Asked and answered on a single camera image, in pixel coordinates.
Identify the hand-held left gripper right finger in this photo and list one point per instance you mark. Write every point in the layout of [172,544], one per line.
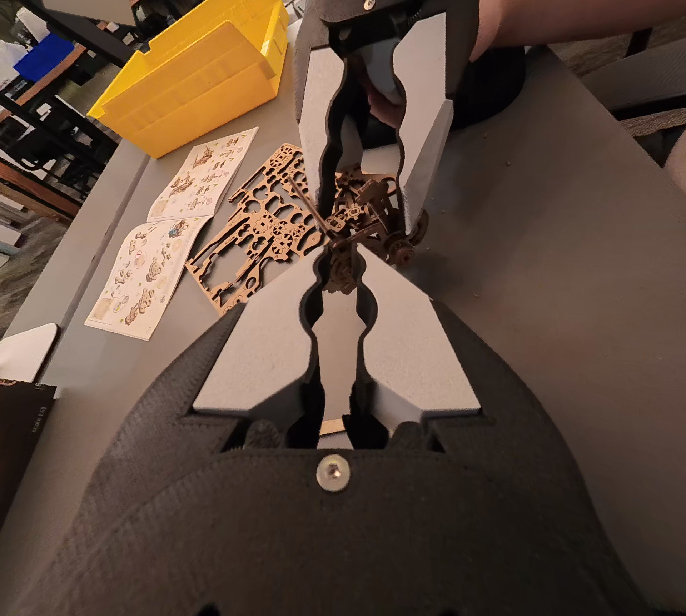
[423,353]

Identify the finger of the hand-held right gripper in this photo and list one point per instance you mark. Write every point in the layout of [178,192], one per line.
[429,107]
[319,112]

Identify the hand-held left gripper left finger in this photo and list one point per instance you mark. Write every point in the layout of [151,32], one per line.
[257,353]

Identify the wooden mechanical model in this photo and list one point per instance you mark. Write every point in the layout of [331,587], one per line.
[399,251]

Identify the wooden cut-out part sheet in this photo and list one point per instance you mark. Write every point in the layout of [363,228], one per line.
[268,230]

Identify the black model kit box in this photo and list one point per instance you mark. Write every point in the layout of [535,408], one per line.
[21,444]

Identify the person's right hand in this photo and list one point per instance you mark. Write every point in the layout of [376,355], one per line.
[386,109]

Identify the black oval pad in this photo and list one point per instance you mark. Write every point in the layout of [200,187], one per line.
[498,85]

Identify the yellow plastic bin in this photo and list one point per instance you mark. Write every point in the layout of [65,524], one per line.
[187,85]

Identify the instruction booklet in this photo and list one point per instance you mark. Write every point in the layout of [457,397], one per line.
[161,251]

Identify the blue plastic bin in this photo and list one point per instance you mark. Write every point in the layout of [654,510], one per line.
[45,56]

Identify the wooden table with black legs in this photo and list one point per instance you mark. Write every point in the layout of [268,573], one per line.
[32,93]

